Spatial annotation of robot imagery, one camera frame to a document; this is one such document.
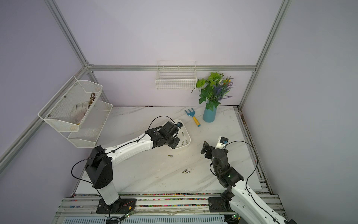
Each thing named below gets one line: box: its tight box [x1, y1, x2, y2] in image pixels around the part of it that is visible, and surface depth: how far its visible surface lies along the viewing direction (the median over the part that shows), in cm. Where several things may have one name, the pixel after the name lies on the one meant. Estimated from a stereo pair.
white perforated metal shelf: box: [37, 75, 104, 133], surface depth 75 cm
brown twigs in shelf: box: [88, 92, 96, 108], surface depth 83 cm
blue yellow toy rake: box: [184, 107, 201, 127], surface depth 117 cm
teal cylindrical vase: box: [202, 106, 217, 123], surface depth 113 cm
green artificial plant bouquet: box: [191, 71, 236, 112], surface depth 90 cm
